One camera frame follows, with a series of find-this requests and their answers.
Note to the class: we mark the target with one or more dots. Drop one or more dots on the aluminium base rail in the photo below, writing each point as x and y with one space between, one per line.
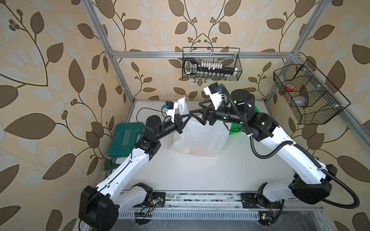
220 200

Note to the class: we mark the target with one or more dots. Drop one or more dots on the red tape roll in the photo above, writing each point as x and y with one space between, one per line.
289 87

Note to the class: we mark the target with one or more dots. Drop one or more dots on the right wire basket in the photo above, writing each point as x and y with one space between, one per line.
316 99

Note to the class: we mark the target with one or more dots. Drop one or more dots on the back wire basket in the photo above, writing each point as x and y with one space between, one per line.
229 57

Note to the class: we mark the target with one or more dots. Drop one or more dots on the printed white plastic bag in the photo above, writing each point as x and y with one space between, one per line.
200 140

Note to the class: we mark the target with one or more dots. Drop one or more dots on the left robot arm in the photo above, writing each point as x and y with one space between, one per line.
100 206

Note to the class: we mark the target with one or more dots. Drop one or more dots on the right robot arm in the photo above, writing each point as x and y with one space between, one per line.
311 181

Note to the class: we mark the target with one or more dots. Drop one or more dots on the green tool case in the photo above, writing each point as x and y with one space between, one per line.
125 137

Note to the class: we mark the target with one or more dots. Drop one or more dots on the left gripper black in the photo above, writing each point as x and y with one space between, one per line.
179 123

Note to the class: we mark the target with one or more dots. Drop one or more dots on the wire basket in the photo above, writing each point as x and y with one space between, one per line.
229 57
316 99

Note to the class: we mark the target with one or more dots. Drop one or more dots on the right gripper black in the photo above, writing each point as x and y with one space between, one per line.
206 116

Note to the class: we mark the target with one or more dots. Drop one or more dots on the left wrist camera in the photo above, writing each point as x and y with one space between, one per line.
170 108

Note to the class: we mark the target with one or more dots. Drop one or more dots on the black white tool set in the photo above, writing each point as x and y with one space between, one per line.
192 67

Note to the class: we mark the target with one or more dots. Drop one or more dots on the green plastic basket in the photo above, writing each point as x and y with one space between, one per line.
232 121

